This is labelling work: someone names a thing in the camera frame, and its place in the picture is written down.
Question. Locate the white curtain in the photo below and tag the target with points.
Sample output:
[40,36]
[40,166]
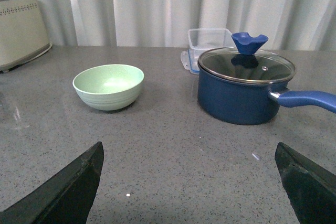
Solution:
[289,24]

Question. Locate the blue saucepan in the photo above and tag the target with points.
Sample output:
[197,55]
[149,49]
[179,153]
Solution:
[253,104]

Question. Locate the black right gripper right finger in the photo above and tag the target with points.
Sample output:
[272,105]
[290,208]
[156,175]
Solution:
[309,187]

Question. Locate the clear plastic food container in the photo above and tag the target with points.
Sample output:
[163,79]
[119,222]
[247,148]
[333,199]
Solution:
[201,40]

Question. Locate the cream toaster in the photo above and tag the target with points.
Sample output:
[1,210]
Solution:
[23,33]

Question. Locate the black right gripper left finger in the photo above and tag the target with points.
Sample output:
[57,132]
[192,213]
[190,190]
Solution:
[67,197]

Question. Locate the green bowl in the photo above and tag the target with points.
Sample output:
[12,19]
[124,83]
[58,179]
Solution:
[109,87]

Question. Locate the glass pot lid blue knob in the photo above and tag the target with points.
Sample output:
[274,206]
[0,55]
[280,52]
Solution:
[246,62]

